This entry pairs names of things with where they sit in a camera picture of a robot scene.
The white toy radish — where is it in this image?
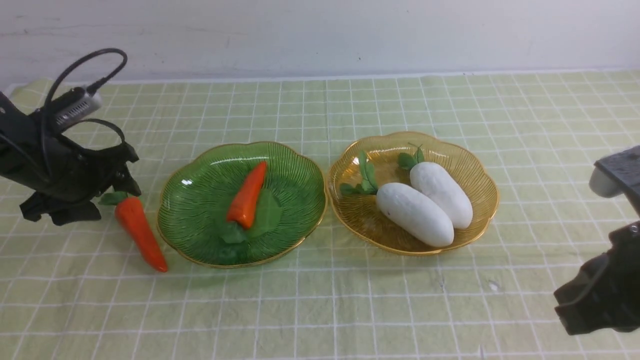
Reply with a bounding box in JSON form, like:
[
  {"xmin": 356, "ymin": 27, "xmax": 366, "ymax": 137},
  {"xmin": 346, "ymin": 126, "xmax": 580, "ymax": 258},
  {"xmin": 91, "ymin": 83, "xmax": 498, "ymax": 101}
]
[
  {"xmin": 339, "ymin": 150, "xmax": 455, "ymax": 248},
  {"xmin": 397, "ymin": 146, "xmax": 474, "ymax": 229}
]

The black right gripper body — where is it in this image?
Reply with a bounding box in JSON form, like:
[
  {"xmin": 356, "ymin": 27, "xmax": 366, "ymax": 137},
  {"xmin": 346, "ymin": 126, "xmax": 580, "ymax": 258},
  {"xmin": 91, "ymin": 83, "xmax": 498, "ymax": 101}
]
[{"xmin": 553, "ymin": 222, "xmax": 640, "ymax": 336}]

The orange toy carrot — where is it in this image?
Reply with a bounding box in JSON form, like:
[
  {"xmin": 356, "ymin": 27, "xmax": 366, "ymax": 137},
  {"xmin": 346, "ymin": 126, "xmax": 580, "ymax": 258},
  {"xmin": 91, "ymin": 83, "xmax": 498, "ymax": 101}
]
[
  {"xmin": 221, "ymin": 161, "xmax": 283, "ymax": 246},
  {"xmin": 99, "ymin": 191, "xmax": 169, "ymax": 272}
]

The amber ribbed plastic plate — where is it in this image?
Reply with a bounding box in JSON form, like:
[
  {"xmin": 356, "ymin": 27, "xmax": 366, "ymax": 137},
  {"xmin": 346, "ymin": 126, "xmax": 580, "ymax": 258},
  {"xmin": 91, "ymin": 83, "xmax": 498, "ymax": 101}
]
[{"xmin": 327, "ymin": 131, "xmax": 500, "ymax": 256}]

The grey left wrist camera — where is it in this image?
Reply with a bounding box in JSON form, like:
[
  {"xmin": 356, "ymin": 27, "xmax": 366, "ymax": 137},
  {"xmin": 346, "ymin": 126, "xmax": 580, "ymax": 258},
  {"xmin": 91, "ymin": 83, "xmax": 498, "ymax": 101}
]
[{"xmin": 48, "ymin": 86, "xmax": 103, "ymax": 133}]

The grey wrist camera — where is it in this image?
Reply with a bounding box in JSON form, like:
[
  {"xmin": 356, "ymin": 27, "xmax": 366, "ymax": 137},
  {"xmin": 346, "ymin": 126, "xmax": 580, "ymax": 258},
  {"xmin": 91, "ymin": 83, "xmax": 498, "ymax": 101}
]
[
  {"xmin": 589, "ymin": 145, "xmax": 640, "ymax": 214},
  {"xmin": 48, "ymin": 86, "xmax": 103, "ymax": 133}
]

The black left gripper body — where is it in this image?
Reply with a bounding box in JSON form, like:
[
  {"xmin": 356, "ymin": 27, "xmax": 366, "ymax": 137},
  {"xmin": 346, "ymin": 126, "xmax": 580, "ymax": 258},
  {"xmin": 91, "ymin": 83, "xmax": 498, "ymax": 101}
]
[{"xmin": 0, "ymin": 95, "xmax": 142, "ymax": 226}]

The green checked tablecloth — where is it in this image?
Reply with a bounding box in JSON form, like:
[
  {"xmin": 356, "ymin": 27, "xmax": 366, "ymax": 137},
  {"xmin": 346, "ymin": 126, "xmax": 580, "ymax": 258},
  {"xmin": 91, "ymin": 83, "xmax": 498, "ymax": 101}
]
[{"xmin": 0, "ymin": 70, "xmax": 639, "ymax": 360}]

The green ribbed plastic plate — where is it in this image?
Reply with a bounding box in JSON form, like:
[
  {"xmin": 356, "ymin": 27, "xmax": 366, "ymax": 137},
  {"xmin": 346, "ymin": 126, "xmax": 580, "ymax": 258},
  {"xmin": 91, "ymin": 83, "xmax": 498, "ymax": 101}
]
[{"xmin": 157, "ymin": 141, "xmax": 329, "ymax": 269}]

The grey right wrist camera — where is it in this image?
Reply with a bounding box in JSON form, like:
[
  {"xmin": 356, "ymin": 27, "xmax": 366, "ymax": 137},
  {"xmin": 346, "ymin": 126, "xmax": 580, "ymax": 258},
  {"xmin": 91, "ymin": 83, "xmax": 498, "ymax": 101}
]
[{"xmin": 589, "ymin": 145, "xmax": 640, "ymax": 214}]

